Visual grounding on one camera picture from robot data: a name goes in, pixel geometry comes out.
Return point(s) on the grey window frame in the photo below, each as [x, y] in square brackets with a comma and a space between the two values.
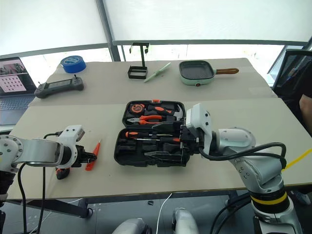
[107, 24]

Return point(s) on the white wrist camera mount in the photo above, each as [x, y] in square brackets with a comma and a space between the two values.
[197, 117]
[70, 136]

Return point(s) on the pale green plastic stick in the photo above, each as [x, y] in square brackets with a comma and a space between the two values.
[156, 73]

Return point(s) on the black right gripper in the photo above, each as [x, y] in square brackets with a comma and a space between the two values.
[192, 143]

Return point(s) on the small black floor object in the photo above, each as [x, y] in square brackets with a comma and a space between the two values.
[150, 202]

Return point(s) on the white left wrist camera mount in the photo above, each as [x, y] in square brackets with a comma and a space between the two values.
[70, 136]

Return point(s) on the silver rounded leg shell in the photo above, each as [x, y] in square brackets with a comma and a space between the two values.
[131, 226]
[185, 221]

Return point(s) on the black handheld controller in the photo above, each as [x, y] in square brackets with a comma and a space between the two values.
[58, 86]

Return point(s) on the black metal stand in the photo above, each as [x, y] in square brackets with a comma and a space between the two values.
[142, 58]

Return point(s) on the blue tape roll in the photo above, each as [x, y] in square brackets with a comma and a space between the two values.
[73, 67]

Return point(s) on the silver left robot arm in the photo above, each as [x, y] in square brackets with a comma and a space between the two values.
[36, 151]

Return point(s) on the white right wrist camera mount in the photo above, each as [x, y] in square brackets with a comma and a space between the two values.
[197, 117]

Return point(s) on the black plastic tool case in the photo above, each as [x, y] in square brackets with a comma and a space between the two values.
[126, 156]

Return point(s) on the black office chair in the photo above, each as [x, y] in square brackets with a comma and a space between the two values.
[290, 63]

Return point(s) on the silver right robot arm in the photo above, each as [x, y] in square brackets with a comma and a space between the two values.
[256, 168]

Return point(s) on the person's bare forearm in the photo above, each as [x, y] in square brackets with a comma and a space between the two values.
[307, 114]

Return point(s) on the pale green electric pan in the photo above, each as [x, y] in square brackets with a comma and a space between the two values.
[195, 79]

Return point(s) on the orange black utility knife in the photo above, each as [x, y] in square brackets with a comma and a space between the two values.
[62, 174]

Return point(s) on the orange test pen screwdriver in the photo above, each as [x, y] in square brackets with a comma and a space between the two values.
[97, 147]

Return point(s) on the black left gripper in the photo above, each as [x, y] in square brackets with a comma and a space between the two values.
[79, 156]

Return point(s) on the open laptop computer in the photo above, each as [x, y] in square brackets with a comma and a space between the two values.
[14, 102]

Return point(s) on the person in black shirt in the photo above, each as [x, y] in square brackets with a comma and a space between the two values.
[308, 73]

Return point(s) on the orange black tape measure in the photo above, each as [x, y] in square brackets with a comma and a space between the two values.
[137, 108]

